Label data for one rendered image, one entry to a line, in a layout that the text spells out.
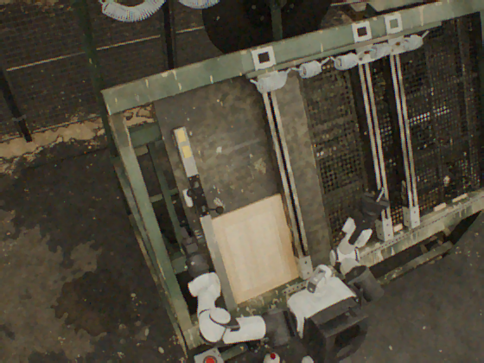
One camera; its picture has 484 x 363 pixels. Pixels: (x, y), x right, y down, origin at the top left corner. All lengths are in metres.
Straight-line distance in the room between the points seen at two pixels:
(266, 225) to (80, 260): 1.79
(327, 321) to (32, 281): 2.43
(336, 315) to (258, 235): 0.64
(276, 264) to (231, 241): 0.30
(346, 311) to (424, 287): 1.87
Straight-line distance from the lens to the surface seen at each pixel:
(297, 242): 2.36
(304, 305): 1.95
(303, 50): 2.17
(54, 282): 3.66
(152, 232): 2.10
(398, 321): 3.56
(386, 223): 2.66
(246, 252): 2.32
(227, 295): 2.35
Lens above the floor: 3.14
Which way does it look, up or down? 53 degrees down
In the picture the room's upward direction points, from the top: 3 degrees clockwise
